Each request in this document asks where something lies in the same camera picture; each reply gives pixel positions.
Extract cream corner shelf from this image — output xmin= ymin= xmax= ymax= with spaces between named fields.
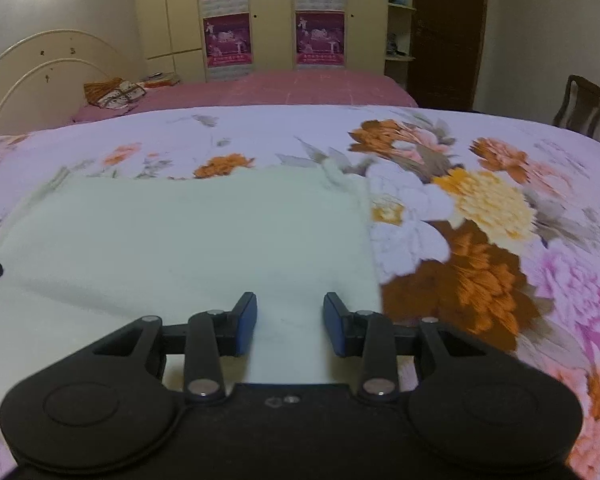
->
xmin=385 ymin=0 xmax=417 ymax=91

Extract floral lilac bed sheet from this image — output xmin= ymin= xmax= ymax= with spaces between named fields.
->
xmin=0 ymin=104 xmax=600 ymax=480

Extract dark wooden door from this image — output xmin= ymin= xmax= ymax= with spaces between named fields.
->
xmin=410 ymin=0 xmax=491 ymax=111

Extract cream wardrobe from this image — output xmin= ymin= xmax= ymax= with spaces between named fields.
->
xmin=132 ymin=0 xmax=391 ymax=83

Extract pink checked bed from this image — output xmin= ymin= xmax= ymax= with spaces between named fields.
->
xmin=71 ymin=70 xmax=420 ymax=123

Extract orange cloth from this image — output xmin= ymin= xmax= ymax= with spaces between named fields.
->
xmin=83 ymin=77 xmax=124 ymax=106

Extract pale green knit sweater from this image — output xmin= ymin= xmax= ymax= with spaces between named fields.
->
xmin=0 ymin=157 xmax=386 ymax=411

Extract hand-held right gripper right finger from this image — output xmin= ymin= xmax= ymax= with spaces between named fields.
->
xmin=322 ymin=291 xmax=486 ymax=406

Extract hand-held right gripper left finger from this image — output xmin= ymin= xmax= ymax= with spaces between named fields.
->
xmin=92 ymin=291 xmax=258 ymax=406

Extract cream arched headboard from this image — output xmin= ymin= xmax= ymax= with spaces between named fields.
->
xmin=0 ymin=29 xmax=146 ymax=137

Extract dark wooden chair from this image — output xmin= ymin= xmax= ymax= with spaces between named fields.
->
xmin=551 ymin=75 xmax=600 ymax=139

